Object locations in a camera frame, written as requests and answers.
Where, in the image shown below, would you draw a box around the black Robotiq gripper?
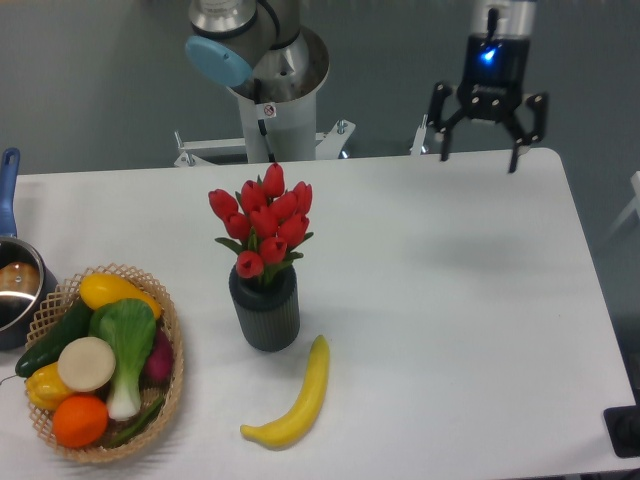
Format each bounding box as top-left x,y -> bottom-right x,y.
427,35 -> 549,173

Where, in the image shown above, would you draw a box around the red tulip bouquet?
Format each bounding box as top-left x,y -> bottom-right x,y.
208,163 -> 313,290

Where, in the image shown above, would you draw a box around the yellow banana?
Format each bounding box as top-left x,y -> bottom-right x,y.
240,335 -> 331,450

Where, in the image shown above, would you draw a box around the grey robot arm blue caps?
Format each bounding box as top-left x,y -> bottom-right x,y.
185,1 -> 549,172

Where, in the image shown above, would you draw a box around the dark grey ribbed vase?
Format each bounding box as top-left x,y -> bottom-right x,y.
229,266 -> 300,352

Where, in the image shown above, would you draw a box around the white furniture leg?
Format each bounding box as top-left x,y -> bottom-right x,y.
596,171 -> 639,251

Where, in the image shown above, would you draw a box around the black device at table edge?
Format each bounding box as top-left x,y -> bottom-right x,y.
603,405 -> 639,458

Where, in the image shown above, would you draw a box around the green bok choy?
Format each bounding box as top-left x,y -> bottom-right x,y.
89,299 -> 156,421

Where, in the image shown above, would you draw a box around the yellow squash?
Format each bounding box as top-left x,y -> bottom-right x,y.
79,273 -> 162,320

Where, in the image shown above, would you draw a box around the green cucumber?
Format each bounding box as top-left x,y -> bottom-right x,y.
15,299 -> 93,378

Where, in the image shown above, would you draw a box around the green chili pepper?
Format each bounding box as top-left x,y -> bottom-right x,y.
105,396 -> 165,449

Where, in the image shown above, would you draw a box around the beige round bun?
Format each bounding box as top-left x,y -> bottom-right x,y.
57,337 -> 116,392

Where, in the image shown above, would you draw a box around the orange fruit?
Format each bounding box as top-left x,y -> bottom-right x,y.
53,394 -> 109,448

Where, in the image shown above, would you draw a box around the yellow bell pepper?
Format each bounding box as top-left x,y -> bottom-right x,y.
25,362 -> 75,411

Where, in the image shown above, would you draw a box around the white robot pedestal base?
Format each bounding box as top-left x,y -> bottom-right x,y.
174,89 -> 429,167

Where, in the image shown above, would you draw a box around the blue handled saucepan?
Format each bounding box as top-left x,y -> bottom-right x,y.
1,148 -> 57,351

